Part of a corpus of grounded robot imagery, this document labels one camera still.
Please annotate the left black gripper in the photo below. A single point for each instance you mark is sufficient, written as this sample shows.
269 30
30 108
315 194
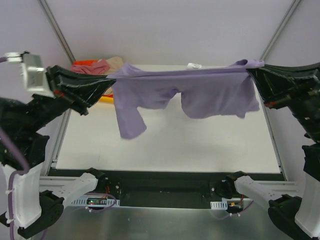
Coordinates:
66 90

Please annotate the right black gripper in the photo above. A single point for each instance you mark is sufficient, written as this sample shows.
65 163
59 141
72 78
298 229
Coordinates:
289 89

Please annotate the purple t shirt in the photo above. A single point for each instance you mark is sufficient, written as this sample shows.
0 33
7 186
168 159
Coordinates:
204 93

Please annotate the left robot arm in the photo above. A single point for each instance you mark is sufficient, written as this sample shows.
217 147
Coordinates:
22 150

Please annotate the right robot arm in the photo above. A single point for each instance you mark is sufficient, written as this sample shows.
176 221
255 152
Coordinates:
297 217

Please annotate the yellow plastic bin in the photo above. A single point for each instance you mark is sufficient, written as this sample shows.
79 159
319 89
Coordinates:
106 99

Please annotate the pink t shirt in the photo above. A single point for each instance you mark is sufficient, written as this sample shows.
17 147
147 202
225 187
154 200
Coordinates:
97 68

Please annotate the beige t shirt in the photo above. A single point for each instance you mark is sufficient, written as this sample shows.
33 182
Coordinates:
115 63

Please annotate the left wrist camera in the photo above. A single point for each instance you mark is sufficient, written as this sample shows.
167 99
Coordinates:
33 73

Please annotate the right aluminium frame post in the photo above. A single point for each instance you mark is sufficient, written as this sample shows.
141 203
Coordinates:
290 12

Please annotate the aluminium frame post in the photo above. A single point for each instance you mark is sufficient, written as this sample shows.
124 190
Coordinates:
290 12
56 29

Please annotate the left aluminium frame post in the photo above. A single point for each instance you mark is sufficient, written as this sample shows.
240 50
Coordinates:
56 29

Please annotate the aluminium front rail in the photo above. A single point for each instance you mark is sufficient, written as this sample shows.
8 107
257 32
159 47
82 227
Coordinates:
54 183

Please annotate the left white cable duct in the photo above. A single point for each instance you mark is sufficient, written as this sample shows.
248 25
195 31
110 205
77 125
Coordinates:
95 202

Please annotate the white cable duct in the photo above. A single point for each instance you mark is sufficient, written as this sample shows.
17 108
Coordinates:
219 205
95 202

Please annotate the right white cable duct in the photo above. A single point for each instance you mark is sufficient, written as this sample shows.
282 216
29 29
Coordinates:
219 205

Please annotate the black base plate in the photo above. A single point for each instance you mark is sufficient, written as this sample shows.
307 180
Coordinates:
158 189

